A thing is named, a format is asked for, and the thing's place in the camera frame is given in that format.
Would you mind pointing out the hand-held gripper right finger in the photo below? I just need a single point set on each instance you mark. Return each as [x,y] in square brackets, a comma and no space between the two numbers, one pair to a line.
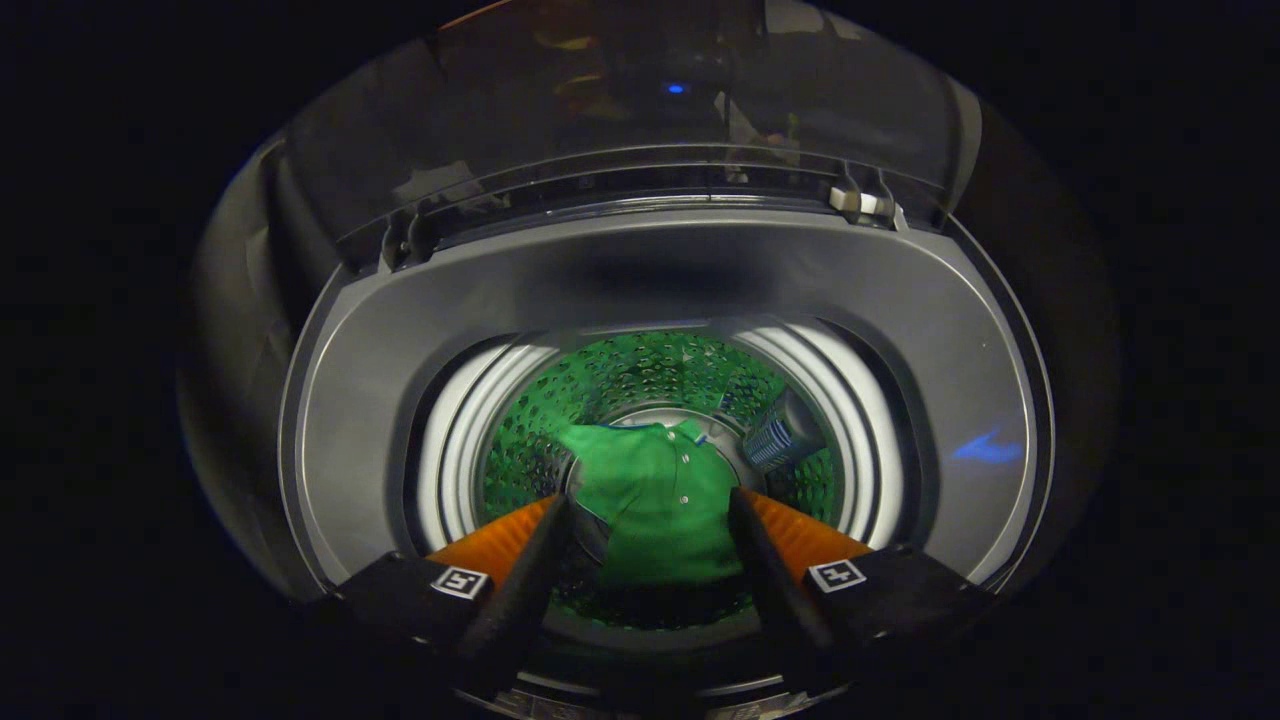
[775,590]

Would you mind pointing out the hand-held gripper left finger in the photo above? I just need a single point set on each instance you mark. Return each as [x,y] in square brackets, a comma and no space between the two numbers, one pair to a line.
[525,590]

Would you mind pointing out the green polo shirt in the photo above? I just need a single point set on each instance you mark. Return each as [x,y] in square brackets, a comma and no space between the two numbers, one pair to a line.
[660,500]

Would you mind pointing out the grey washing machine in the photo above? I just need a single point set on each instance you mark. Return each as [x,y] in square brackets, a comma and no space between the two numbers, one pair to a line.
[400,400]

